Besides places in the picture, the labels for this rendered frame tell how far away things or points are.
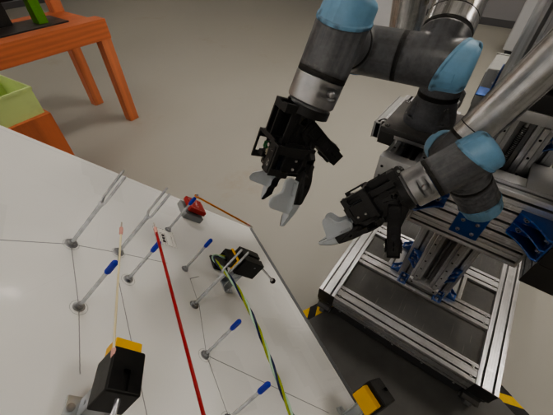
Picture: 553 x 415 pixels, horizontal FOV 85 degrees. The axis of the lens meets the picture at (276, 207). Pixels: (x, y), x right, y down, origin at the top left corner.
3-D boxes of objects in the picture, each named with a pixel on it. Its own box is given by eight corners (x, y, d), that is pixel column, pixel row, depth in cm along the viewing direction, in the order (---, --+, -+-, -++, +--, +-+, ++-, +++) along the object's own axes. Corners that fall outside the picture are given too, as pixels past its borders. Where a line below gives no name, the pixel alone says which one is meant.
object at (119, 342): (103, 361, 30) (113, 348, 30) (105, 347, 32) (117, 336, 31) (130, 367, 32) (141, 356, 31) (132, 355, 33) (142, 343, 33)
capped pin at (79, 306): (82, 301, 39) (119, 256, 37) (86, 310, 38) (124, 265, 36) (70, 302, 38) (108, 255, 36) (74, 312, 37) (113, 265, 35)
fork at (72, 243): (64, 237, 45) (117, 166, 41) (77, 240, 46) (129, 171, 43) (64, 247, 43) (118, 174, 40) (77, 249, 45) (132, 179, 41)
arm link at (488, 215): (485, 177, 66) (471, 144, 60) (515, 214, 58) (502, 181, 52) (448, 194, 69) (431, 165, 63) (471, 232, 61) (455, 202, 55)
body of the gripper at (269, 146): (248, 156, 53) (271, 89, 47) (288, 162, 58) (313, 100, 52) (267, 180, 48) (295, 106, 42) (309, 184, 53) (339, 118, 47)
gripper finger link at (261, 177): (238, 185, 60) (257, 154, 54) (263, 187, 63) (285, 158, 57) (242, 198, 59) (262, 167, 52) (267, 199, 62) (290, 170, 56)
